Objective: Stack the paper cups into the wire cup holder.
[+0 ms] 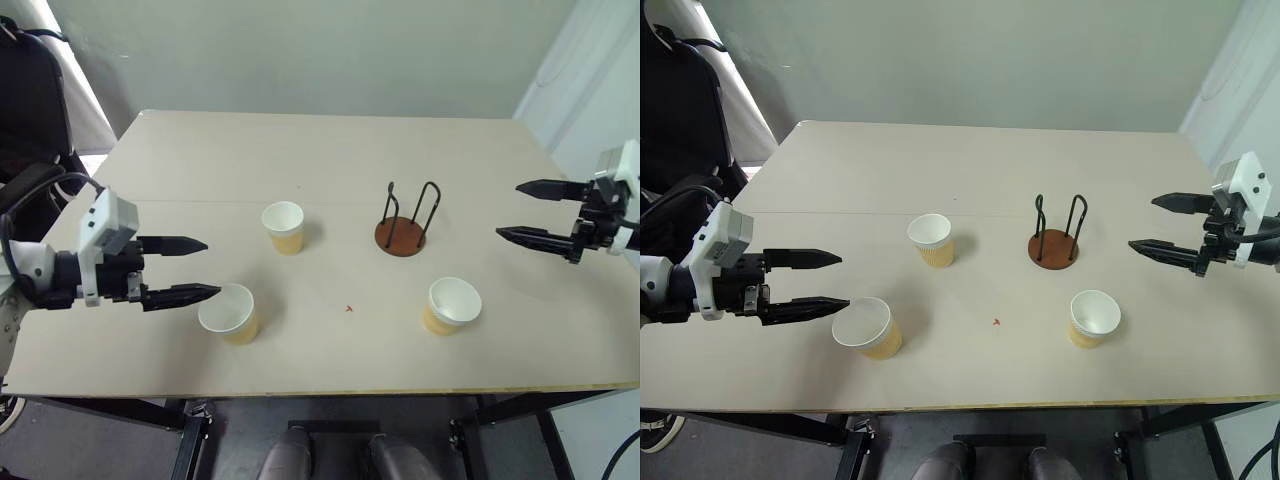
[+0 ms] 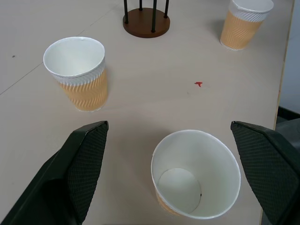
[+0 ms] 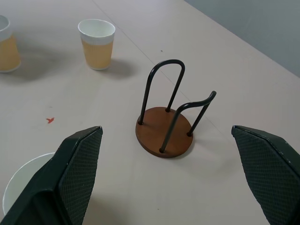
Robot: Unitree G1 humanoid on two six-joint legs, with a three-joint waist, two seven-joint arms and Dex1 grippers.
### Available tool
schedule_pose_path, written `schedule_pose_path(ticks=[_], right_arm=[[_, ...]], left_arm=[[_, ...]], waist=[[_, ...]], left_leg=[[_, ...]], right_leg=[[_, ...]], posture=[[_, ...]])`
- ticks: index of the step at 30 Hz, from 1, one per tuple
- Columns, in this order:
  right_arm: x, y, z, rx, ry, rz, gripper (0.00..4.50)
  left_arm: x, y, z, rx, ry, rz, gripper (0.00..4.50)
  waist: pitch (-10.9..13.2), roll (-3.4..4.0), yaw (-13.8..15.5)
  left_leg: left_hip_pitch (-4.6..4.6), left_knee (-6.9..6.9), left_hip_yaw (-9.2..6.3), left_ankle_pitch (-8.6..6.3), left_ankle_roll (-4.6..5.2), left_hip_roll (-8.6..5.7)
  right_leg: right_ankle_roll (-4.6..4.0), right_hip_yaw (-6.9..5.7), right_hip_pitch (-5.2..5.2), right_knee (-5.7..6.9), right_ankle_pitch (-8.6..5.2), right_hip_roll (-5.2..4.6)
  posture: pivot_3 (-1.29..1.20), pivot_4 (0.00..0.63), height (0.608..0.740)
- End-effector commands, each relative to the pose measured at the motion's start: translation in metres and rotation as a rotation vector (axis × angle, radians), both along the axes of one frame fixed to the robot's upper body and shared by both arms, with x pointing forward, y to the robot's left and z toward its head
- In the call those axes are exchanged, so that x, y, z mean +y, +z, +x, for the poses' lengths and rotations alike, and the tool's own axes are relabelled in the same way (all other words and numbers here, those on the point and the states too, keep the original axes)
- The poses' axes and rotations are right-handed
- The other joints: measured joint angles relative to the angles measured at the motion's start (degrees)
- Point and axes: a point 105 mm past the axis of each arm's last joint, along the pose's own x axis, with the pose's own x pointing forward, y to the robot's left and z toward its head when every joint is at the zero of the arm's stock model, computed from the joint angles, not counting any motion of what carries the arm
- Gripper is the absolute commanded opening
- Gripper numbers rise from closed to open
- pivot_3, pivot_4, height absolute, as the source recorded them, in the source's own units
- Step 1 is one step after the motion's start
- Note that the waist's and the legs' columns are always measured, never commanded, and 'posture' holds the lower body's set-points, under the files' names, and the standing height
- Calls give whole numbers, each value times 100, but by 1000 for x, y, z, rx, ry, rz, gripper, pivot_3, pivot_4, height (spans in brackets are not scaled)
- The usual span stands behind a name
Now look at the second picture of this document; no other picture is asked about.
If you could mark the small red scrap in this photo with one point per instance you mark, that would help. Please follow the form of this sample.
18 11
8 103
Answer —
199 84

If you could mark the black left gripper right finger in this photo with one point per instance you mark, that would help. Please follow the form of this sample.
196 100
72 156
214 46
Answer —
269 168

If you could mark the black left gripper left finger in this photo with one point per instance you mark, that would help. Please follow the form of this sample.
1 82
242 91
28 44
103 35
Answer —
70 173

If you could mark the orange white ribbed paper cup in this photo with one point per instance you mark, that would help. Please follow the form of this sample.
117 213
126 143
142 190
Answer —
243 25
196 178
79 72

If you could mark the wooden cup holder stand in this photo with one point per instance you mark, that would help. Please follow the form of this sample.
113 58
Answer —
146 22

